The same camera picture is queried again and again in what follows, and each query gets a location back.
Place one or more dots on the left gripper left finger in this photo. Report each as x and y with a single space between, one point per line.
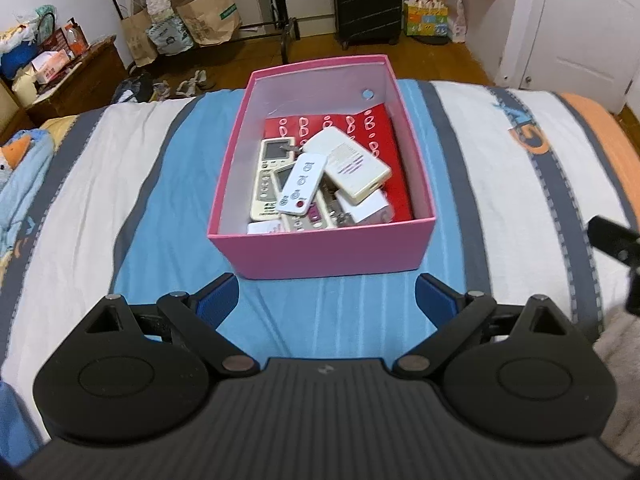
196 317

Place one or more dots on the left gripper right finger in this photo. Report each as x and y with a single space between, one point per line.
457 317

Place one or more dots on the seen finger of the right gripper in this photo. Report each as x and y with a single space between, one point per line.
621 244

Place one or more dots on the white charger adapter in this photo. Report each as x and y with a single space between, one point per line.
375 209

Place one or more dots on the small white button remote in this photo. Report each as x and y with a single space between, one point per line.
298 183

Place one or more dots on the white remote with screen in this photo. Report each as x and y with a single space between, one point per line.
274 154

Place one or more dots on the pink cardboard box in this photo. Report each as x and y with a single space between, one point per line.
332 85

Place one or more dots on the universal AC remote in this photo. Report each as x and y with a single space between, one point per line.
317 217

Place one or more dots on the white small card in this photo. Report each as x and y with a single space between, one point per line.
266 227

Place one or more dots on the striped blue white bedspread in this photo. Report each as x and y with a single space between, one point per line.
124 206

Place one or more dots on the red glasses-print bag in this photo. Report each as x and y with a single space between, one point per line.
371 129

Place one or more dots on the white door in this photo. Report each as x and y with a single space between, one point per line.
587 47

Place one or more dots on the shoes on floor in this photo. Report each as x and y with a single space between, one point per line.
143 88

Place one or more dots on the blue plush toy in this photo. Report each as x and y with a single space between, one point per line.
25 160

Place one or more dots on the dark wooden nightstand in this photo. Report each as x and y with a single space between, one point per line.
89 84

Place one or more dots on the brown paper bag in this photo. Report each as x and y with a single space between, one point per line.
210 22

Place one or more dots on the colourful gift bag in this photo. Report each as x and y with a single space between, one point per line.
426 18

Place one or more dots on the black suitcase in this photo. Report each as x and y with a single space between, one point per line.
367 21

